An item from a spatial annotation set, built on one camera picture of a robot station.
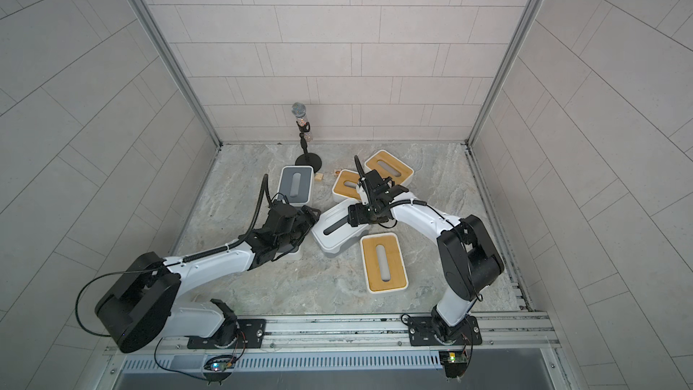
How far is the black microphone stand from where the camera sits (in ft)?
2.97

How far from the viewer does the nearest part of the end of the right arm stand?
636 millimetres

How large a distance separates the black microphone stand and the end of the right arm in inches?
11.7
